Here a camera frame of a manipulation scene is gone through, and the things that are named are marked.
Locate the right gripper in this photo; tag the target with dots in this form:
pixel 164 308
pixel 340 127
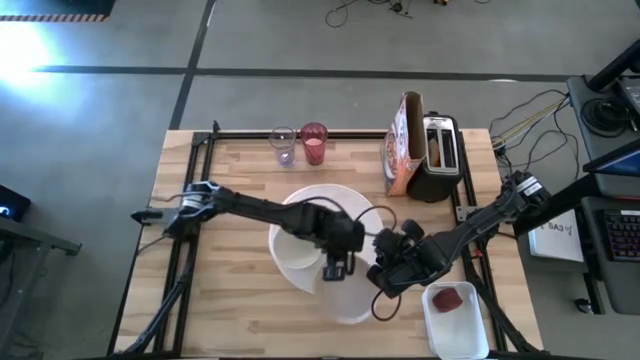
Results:
pixel 410 265

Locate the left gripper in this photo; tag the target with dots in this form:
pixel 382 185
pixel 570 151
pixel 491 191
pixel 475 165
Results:
pixel 350 262

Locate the beige round plate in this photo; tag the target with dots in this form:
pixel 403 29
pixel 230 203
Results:
pixel 350 300

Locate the red apple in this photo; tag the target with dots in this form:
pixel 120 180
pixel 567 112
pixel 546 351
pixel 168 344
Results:
pixel 446 300

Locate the white ceramic bowl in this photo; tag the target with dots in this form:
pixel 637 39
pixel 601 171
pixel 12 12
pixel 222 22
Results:
pixel 295 250

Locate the round white woven placemat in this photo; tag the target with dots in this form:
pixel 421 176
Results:
pixel 340 197

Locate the white plastic container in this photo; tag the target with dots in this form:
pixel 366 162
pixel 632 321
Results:
pixel 460 335

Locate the orange cereal box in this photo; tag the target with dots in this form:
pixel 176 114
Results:
pixel 400 160

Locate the red plastic cup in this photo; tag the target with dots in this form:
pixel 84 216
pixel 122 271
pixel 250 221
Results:
pixel 314 147

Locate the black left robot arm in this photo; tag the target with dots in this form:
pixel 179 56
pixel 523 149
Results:
pixel 260 212

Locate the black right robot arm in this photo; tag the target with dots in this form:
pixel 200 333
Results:
pixel 480 220

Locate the black two-slot toaster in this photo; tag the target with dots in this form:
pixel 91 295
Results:
pixel 435 185

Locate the clear plastic cup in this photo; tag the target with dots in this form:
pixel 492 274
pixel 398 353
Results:
pixel 283 150

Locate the white paper sheet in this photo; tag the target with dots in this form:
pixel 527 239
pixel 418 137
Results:
pixel 555 237

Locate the black desk support beam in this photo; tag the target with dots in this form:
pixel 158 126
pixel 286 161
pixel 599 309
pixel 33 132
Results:
pixel 560 205

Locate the black desk leg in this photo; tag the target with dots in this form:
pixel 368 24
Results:
pixel 595 295

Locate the dark grey desk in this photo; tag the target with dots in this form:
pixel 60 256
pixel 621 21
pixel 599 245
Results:
pixel 590 135

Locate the dark monitor with blue screen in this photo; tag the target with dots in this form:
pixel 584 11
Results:
pixel 617 165

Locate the black electronic device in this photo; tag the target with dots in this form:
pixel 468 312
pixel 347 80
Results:
pixel 12 202

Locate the yellow black hazard strip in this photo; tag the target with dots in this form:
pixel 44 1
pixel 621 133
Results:
pixel 50 17

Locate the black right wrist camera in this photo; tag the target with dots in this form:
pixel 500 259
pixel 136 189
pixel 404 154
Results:
pixel 414 229

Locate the black aluminium rig frame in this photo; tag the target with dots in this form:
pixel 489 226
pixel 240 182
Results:
pixel 182 280

